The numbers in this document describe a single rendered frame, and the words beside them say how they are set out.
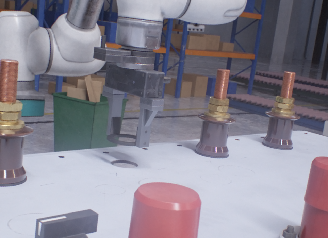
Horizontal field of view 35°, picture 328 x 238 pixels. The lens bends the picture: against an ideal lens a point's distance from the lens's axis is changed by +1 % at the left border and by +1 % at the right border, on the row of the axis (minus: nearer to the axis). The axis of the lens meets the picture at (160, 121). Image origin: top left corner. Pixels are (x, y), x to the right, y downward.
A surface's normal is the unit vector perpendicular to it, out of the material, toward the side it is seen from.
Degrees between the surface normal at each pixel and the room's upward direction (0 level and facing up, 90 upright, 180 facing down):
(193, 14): 137
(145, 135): 90
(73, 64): 112
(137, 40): 90
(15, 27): 68
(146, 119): 90
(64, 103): 94
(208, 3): 104
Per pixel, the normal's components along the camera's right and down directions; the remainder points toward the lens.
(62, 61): 0.40, 0.47
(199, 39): 0.69, 0.22
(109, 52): 0.33, 0.22
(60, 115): -0.52, 0.17
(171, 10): 0.55, 0.69
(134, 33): -0.11, 0.18
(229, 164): 0.12, -0.97
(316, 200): -0.77, 0.01
